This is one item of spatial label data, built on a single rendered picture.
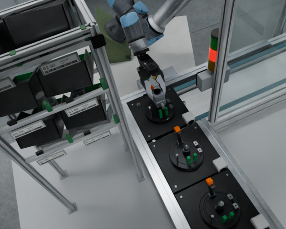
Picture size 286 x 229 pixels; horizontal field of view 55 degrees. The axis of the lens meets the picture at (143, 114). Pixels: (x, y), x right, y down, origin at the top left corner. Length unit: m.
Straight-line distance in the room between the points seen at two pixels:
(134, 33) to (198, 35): 2.11
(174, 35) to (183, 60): 0.24
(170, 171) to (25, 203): 0.66
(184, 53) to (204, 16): 1.82
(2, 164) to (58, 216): 1.47
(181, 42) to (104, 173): 0.95
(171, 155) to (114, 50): 0.78
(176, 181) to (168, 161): 0.09
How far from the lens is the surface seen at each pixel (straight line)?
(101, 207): 1.23
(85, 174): 1.31
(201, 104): 1.36
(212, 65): 1.01
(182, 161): 1.12
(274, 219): 1.12
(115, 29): 1.60
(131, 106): 1.31
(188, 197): 1.08
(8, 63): 0.62
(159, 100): 1.17
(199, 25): 3.35
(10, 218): 2.43
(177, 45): 1.76
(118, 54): 1.67
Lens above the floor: 1.99
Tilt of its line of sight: 53 degrees down
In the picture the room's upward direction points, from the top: 12 degrees counter-clockwise
